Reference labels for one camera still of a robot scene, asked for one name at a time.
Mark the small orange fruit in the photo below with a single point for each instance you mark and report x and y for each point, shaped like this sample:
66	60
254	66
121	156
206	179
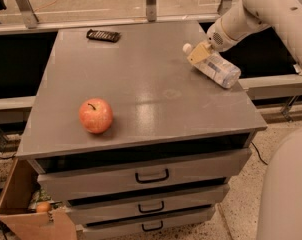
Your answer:
43	207

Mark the bottom grey drawer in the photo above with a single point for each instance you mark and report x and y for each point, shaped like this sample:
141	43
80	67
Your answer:
152	223

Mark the top grey drawer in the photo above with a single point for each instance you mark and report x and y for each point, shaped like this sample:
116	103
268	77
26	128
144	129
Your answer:
98	181

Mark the red apple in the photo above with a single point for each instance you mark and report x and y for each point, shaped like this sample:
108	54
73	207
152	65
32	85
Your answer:
95	115

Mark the cardboard box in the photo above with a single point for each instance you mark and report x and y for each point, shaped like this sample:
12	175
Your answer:
20	219

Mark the black remote control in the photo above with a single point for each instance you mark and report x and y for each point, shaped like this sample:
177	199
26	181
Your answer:
101	35

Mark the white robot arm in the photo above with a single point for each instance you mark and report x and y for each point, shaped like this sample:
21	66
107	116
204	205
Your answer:
280	212

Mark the grey drawer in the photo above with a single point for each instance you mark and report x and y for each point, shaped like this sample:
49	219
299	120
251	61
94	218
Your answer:
98	181
152	223
136	204

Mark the clear plastic water bottle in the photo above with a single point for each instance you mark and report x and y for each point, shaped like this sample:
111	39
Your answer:
218	69

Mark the middle grey drawer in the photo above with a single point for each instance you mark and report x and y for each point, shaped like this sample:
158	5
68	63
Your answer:
136	204

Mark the grey metal railing frame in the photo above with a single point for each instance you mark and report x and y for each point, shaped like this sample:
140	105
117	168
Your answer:
22	16

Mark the grey drawer cabinet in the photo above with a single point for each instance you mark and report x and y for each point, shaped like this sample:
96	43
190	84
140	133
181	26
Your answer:
162	106

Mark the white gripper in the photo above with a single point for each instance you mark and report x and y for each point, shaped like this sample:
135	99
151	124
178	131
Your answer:
216	37

